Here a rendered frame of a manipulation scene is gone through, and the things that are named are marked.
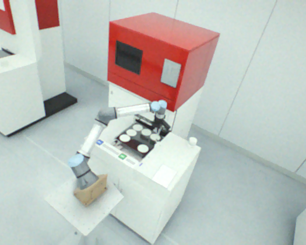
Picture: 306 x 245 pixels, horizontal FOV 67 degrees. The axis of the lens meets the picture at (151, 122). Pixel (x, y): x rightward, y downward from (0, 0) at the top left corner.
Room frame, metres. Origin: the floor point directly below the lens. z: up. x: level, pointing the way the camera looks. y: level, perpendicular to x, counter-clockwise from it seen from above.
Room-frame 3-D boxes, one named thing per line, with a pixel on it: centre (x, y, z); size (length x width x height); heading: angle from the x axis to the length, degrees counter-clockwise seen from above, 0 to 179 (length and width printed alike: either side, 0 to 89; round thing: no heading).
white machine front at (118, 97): (2.00, 0.16, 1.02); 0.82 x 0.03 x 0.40; 64
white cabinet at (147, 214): (1.59, 0.06, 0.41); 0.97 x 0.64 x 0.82; 64
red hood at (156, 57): (2.28, 0.02, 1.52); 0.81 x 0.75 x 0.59; 64
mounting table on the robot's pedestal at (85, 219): (1.03, 0.38, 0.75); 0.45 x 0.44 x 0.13; 152
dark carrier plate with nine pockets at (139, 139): (1.71, 0.08, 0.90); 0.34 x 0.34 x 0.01; 64
